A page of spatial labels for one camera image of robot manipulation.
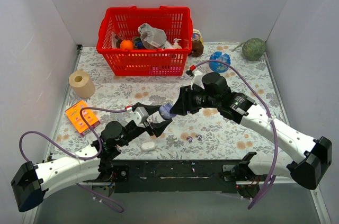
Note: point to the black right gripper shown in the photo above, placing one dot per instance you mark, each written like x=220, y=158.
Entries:
x=189, y=101

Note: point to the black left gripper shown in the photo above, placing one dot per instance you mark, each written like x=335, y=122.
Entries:
x=148, y=124

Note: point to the purple earbud charging case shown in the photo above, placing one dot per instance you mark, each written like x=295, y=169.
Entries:
x=165, y=113

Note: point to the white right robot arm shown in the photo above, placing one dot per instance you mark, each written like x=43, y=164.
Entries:
x=298, y=156

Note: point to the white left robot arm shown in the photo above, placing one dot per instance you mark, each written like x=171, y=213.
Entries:
x=33, y=183

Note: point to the floral table mat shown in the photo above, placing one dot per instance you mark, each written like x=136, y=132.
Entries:
x=221, y=138

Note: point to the brown jar with label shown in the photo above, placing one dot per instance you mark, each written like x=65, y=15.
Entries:
x=197, y=44

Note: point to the white pump bottle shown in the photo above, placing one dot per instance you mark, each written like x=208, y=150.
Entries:
x=176, y=44

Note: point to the grey crumpled bag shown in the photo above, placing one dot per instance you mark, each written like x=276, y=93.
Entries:
x=152, y=38

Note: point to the beige paper roll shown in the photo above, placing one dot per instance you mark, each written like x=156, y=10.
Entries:
x=82, y=84

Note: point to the orange fruit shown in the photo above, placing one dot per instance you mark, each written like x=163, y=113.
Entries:
x=126, y=45

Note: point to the red plastic shopping basket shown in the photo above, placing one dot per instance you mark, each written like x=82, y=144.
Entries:
x=123, y=22

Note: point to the green melon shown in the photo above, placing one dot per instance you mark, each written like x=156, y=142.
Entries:
x=252, y=49

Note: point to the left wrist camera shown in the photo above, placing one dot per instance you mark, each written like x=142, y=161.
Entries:
x=139, y=116

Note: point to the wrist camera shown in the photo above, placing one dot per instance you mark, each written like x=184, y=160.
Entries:
x=139, y=116
x=196, y=77

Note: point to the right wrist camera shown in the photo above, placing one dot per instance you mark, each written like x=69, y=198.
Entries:
x=196, y=77

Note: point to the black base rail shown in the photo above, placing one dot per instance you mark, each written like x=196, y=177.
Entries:
x=172, y=176

